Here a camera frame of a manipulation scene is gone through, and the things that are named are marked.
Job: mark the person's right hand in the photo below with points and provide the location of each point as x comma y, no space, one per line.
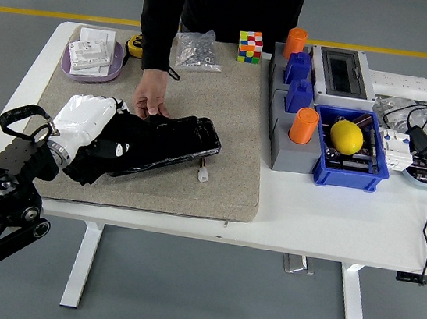
152,88

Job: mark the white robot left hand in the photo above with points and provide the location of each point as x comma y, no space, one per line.
83,118

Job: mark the black rag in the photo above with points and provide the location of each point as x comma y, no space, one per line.
110,134

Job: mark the black glossy panel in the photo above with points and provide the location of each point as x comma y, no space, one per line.
185,136

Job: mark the person's right forearm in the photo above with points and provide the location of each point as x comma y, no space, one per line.
158,38

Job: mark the purple tray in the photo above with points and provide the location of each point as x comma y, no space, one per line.
114,69

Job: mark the yellow tape measure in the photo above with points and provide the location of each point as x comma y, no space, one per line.
134,46

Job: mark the clear bag of nuts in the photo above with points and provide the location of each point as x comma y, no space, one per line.
198,51

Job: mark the grey-brown mat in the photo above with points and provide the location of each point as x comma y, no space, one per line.
213,104

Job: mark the colourful puzzle cube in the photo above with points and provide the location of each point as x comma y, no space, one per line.
249,48

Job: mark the person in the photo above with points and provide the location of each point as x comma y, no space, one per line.
245,6

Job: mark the grey block holder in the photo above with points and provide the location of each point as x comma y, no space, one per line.
292,156
278,71

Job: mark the blue block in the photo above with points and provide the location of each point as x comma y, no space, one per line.
299,98
298,68

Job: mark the white table leg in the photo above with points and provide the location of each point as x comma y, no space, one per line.
355,312
81,268

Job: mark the orange cylinder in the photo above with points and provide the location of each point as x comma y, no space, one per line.
303,126
295,42

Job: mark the yellow lemon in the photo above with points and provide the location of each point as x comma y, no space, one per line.
346,137

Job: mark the white distribution box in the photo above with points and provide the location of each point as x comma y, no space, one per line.
364,89

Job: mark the brown capacitor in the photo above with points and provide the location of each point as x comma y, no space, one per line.
362,120

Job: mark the dark circuit board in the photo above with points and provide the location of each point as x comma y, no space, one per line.
355,162

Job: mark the blue plastic bin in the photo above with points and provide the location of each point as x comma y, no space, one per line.
348,179

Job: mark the metal floor plate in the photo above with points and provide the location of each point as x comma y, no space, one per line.
297,265

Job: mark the clear bag of small parts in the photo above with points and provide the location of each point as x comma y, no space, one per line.
397,109

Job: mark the white circuit breaker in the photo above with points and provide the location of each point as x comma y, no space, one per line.
394,149

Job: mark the white power strip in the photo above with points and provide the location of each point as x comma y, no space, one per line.
404,87

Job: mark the white wall socket plate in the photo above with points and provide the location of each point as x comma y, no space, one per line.
91,70
89,54
96,36

